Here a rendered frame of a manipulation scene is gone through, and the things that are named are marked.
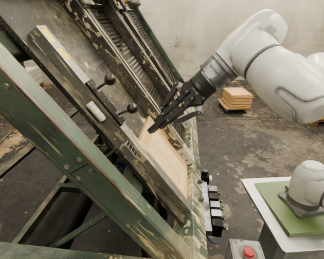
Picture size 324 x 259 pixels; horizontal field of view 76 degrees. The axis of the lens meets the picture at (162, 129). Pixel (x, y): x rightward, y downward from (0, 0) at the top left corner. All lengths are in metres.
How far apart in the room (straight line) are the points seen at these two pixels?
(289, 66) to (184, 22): 5.84
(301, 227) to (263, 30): 1.04
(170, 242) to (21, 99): 0.62
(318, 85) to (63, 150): 0.60
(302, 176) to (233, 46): 0.90
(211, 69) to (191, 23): 5.75
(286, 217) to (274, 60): 1.01
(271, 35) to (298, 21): 6.90
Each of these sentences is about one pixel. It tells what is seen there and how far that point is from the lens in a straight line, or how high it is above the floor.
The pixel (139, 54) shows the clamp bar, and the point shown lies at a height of 1.47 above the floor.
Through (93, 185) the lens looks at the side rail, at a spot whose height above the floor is 1.27.
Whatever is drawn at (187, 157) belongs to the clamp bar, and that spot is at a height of 0.96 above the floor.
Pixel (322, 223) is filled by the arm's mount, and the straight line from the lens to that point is 1.42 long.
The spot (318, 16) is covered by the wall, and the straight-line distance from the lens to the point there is 7.78.
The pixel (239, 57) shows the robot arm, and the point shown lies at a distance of 0.54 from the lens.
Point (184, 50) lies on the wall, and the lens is 6.32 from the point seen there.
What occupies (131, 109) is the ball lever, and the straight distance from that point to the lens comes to 0.71.
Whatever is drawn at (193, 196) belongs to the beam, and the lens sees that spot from 1.12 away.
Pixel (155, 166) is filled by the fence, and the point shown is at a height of 1.15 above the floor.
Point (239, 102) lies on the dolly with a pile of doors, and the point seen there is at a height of 0.26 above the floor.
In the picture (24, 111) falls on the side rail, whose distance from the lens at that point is 0.62.
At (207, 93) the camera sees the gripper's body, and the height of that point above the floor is 1.53.
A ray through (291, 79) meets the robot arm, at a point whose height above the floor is 1.60.
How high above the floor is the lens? 1.71
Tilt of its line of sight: 28 degrees down
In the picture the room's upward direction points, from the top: straight up
